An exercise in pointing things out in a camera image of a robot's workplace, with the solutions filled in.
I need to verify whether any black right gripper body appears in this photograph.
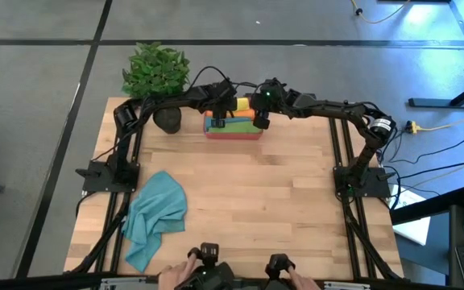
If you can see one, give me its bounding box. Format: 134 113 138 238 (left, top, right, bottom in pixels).
251 78 297 116

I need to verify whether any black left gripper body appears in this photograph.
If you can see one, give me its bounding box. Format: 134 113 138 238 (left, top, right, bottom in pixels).
207 79 239 116

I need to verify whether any orange microfiber towel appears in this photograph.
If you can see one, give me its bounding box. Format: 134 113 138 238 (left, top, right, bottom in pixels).
205 108 256 121

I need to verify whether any green microfiber towel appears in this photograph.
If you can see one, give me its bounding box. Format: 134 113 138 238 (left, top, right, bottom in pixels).
207 119 263 135

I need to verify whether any teal microfiber towel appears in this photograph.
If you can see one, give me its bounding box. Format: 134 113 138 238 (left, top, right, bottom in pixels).
121 170 188 273

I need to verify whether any pink plastic basket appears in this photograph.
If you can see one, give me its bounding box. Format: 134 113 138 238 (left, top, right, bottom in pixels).
203 110 264 141

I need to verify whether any green plant in black pot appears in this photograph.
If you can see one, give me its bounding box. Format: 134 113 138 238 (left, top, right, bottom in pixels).
121 41 191 135

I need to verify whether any person's hand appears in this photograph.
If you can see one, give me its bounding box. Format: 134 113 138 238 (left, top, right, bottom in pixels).
286 265 322 290
157 255 197 290

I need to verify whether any black desk leg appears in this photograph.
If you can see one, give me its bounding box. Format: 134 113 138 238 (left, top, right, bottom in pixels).
408 74 464 109

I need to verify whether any black desk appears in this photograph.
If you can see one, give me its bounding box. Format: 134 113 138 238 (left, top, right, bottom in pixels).
391 187 464 289

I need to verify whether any white sheet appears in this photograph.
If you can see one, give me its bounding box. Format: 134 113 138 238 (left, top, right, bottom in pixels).
391 184 433 247

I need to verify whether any black overhead crossbar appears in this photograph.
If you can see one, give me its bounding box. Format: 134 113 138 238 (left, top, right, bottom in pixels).
0 272 464 290

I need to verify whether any black camera cable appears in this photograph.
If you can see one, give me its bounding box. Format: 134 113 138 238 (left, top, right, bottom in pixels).
185 65 257 97

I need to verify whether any yellow floor cable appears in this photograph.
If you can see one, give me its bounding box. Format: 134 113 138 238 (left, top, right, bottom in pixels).
350 0 412 24

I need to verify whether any black leader arm handle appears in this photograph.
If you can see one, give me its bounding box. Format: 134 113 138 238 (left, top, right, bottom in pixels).
175 241 236 290
264 252 296 283

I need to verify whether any yellow plug with cable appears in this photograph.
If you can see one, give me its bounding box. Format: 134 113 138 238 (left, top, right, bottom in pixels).
404 119 464 135

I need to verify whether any black aluminium table frame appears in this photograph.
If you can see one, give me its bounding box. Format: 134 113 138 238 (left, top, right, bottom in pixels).
64 98 406 283

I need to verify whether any grey metal bracket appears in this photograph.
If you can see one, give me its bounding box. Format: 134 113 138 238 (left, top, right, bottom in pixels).
99 275 147 288
323 280 371 290

